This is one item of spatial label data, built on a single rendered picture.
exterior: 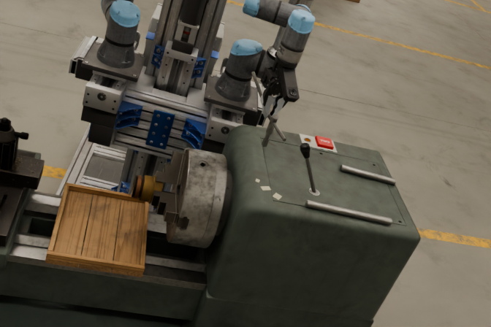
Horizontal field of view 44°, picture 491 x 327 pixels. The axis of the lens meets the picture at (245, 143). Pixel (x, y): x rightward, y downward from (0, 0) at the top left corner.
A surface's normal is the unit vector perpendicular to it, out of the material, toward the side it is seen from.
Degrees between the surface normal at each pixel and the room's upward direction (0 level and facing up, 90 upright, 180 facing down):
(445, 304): 0
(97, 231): 0
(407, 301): 0
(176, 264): 30
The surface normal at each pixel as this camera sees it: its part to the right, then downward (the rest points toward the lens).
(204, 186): 0.29, -0.29
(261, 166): 0.29, -0.81
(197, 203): 0.22, 0.05
